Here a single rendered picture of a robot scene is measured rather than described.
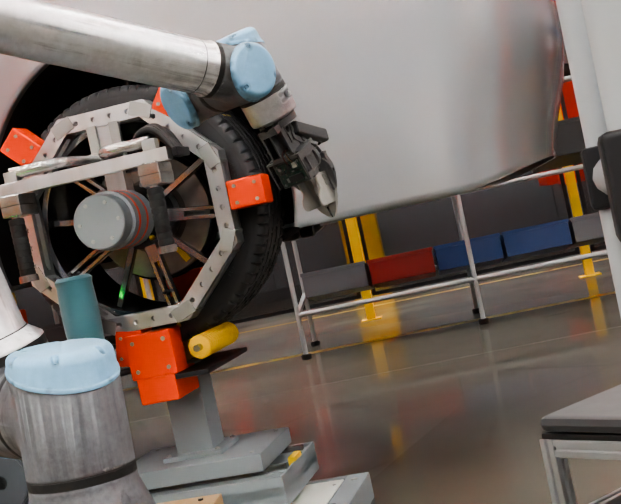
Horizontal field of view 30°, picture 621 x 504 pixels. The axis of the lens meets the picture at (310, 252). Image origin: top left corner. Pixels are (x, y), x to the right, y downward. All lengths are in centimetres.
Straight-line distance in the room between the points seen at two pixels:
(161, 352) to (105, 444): 123
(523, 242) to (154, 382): 386
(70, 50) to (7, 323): 40
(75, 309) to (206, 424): 48
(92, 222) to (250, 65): 95
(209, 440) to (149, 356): 30
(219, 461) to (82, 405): 133
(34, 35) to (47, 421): 53
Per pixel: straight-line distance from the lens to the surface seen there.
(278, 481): 279
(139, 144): 257
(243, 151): 279
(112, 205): 264
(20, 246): 265
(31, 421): 157
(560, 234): 641
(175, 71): 176
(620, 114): 45
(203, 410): 294
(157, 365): 279
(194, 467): 288
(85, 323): 272
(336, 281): 638
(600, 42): 45
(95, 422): 155
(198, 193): 293
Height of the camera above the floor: 75
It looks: 2 degrees down
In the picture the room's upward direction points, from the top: 12 degrees counter-clockwise
